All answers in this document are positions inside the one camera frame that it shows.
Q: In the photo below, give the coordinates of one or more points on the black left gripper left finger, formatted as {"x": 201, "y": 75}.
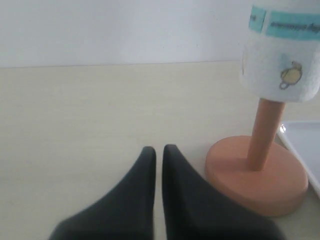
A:
{"x": 125, "y": 213}

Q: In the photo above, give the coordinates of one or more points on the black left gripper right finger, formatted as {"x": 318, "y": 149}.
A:
{"x": 195, "y": 210}

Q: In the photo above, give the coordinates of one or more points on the white patterned paper towel roll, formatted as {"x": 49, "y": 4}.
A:
{"x": 281, "y": 57}

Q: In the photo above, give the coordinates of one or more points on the wooden paper towel holder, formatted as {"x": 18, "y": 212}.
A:
{"x": 256, "y": 172}

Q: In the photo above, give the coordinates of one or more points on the white rectangular tray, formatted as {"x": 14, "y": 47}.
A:
{"x": 302, "y": 138}

